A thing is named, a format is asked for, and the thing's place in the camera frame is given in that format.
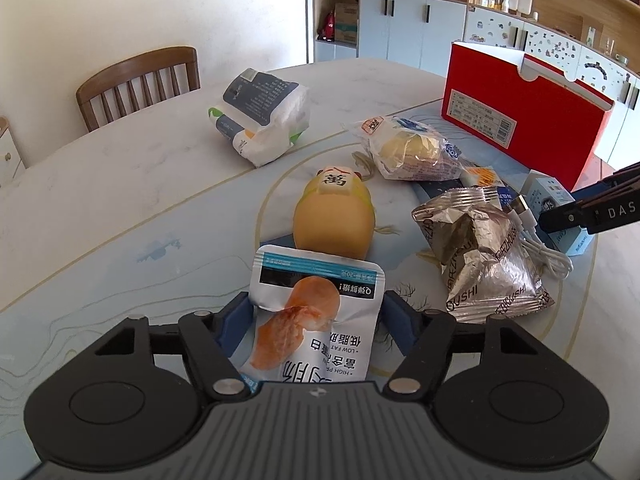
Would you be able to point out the small green and white box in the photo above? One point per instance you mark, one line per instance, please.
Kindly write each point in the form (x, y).
(591, 36)

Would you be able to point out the light blue small box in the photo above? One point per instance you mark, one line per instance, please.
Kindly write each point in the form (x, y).
(542, 192)

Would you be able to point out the low grey-blue cabinet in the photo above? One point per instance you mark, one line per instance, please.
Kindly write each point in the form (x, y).
(335, 51)

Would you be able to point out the orange and white small packet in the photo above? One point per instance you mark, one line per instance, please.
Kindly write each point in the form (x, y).
(482, 179)

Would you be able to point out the white tissue pack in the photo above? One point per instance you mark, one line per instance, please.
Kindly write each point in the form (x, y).
(265, 110)

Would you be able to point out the clear drinking glass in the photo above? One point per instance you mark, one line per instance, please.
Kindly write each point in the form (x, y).
(609, 47)

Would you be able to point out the red cardboard box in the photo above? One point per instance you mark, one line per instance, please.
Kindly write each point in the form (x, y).
(520, 110)

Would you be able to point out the clear bread packet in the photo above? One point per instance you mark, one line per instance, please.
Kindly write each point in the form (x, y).
(410, 152)

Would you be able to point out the dark blue flat box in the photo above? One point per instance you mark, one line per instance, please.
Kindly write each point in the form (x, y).
(435, 191)

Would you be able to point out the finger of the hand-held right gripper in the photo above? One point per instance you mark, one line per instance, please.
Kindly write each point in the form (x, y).
(592, 192)
(562, 217)

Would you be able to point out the brown cardboard box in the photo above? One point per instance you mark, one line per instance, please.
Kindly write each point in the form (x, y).
(346, 22)

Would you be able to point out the brown wooden chair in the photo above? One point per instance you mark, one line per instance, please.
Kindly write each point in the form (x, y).
(145, 82)

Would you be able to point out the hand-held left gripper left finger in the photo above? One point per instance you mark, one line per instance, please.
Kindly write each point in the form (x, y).
(233, 325)

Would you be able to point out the white sausage snack pouch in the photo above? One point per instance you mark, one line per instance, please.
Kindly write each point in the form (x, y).
(310, 310)

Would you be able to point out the plain grey-blue cabinet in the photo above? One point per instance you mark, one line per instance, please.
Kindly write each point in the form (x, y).
(410, 25)

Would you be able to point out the grey-blue cabinet with stickers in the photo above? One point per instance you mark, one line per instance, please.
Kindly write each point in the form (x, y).
(550, 40)

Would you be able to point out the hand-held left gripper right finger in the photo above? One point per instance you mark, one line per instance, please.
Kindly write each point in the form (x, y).
(397, 320)

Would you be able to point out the yellow plush toy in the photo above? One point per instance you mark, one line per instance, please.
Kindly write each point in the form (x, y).
(332, 212)

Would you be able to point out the small white cabinet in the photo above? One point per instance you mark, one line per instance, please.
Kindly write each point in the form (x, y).
(9, 152)

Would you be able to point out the silver foil snack packet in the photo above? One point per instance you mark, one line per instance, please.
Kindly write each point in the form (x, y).
(480, 255)

